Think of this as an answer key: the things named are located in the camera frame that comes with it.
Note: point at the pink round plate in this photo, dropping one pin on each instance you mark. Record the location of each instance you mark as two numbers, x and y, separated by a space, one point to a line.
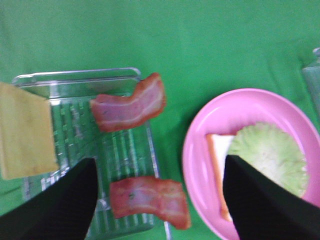
225 115

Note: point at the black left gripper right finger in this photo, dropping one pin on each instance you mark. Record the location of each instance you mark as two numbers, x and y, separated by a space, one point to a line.
263 210

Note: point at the clear plastic tray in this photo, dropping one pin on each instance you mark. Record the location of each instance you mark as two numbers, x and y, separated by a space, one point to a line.
118 155
311 75

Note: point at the clear left plastic tray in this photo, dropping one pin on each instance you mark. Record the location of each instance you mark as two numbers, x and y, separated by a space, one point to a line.
118 155

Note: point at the yellow toy cheese slice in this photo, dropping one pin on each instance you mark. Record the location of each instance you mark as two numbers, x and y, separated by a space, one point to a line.
27 145

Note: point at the toy bacon strip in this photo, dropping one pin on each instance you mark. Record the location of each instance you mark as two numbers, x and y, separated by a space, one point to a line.
164 198
114 113

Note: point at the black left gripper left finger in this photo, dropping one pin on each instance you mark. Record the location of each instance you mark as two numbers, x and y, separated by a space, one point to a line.
63 211

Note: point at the clear right plastic tray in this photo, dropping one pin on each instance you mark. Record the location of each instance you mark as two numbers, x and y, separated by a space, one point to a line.
311 75

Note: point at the green toy lettuce leaf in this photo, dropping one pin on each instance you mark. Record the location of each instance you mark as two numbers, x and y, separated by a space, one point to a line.
274 153

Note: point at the toy bacon strip front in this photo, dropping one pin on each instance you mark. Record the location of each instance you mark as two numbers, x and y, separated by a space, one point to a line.
164 198

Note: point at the toy bread slice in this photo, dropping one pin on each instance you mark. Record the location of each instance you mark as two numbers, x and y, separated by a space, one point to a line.
218 146

